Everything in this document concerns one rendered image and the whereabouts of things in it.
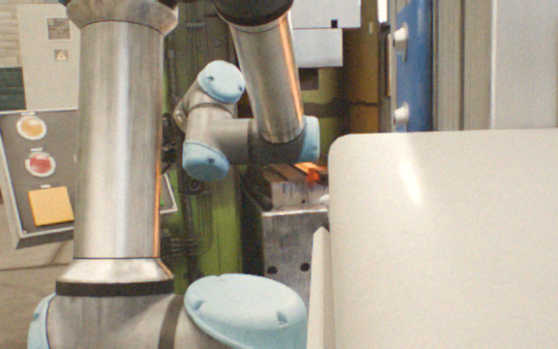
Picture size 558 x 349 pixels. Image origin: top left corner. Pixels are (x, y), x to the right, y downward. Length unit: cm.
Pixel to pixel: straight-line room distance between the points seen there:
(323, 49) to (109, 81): 101
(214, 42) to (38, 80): 531
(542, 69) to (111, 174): 48
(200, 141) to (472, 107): 79
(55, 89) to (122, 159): 626
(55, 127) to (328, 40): 69
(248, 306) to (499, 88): 41
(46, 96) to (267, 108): 610
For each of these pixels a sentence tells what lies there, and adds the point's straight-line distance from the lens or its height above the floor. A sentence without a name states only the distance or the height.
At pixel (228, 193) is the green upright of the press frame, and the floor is 93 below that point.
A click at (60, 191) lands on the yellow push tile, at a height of 103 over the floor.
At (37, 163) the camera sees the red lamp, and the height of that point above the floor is 109.
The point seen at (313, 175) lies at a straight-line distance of 157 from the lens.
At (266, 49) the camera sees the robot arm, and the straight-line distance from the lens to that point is 75.
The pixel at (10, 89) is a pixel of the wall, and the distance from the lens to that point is 761.
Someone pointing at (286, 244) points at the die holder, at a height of 83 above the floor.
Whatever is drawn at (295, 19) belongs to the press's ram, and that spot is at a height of 139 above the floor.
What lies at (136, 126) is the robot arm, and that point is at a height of 120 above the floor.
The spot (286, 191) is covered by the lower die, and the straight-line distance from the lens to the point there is 157.
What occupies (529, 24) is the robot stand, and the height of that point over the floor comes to 126.
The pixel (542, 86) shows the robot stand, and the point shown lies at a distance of 18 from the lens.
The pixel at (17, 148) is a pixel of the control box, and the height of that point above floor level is 112.
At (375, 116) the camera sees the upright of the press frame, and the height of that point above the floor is 112.
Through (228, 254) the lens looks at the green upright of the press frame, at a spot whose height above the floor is 76.
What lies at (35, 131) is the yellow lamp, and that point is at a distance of 138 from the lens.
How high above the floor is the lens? 125
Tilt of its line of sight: 9 degrees down
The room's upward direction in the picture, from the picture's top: 2 degrees counter-clockwise
